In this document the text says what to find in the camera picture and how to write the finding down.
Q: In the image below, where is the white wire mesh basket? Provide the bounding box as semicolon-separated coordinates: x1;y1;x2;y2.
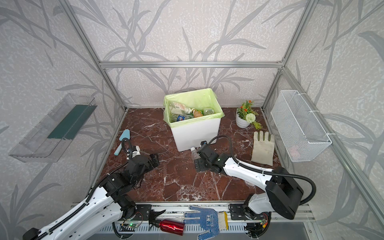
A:
271;90;332;162

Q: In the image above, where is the blue dotted knit glove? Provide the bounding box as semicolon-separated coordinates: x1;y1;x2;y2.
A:
183;206;220;240

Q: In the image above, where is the beige work glove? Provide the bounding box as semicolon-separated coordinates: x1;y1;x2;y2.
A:
251;131;275;166

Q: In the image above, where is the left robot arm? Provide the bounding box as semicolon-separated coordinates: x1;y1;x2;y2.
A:
23;146;160;240

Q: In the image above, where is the white bin with green liner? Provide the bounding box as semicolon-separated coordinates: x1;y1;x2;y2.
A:
164;88;225;152

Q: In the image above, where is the yellow sponge pad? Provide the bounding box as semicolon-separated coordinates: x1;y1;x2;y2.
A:
218;212;229;231

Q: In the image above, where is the light blue spatula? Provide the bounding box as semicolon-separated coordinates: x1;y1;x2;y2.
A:
113;128;131;157

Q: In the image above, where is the pepsi bottle blue cap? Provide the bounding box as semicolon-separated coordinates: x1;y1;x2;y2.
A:
171;114;194;123

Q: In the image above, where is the clear bottle green cap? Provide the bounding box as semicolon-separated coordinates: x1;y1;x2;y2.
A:
203;107;215;116

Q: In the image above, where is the potted plant white pot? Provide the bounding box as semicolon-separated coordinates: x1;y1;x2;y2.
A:
236;100;262;130

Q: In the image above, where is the red metal flask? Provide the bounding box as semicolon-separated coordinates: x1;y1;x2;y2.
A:
148;210;185;236

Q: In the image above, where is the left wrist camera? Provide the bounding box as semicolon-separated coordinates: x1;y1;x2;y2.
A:
132;146;141;158

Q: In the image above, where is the square red text label bottle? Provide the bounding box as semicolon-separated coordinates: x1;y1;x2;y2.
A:
169;101;192;115

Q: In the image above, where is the clear acrylic wall shelf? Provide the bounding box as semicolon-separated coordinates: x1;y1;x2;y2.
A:
9;94;98;163

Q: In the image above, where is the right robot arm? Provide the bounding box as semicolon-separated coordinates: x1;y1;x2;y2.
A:
191;136;317;220

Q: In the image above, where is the clear bottle white cap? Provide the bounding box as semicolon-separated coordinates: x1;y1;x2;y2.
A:
191;147;200;160

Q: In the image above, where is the brown label tea bottle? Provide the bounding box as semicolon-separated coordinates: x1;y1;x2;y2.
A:
193;109;204;118

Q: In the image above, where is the green circuit board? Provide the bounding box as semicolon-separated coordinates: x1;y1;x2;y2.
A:
120;222;142;232

